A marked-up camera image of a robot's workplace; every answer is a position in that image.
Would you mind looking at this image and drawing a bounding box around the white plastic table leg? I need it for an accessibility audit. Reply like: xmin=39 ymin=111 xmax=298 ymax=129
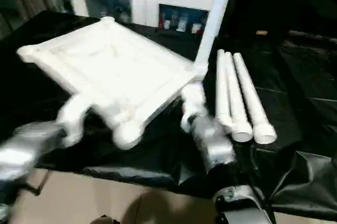
xmin=224 ymin=52 xmax=254 ymax=142
xmin=192 ymin=0 xmax=235 ymax=77
xmin=215 ymin=49 xmax=233 ymax=130
xmin=233 ymin=53 xmax=277 ymax=145

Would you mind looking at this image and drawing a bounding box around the white plastic table top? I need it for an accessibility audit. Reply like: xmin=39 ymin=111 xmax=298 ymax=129
xmin=16 ymin=16 xmax=209 ymax=149

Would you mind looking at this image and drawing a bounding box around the black work mat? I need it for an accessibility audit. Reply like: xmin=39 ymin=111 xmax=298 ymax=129
xmin=0 ymin=9 xmax=337 ymax=222

